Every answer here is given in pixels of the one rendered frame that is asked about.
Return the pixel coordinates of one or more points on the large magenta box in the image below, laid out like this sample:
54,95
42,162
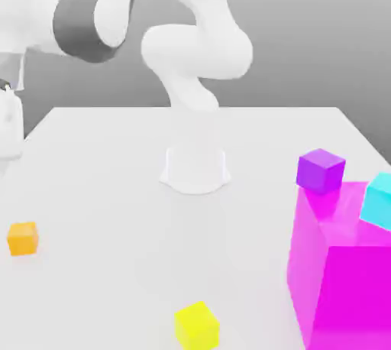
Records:
351,289

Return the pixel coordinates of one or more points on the small purple cube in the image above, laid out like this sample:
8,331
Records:
320,171

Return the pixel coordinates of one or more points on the small cyan cube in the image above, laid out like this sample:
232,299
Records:
378,203

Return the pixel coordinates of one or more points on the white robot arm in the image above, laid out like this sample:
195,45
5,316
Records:
195,50

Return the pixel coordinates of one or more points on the small yellow cube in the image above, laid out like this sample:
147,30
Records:
197,327

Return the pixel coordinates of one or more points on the small orange cube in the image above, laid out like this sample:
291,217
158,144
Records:
22,238

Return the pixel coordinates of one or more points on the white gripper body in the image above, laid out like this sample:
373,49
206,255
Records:
9,125

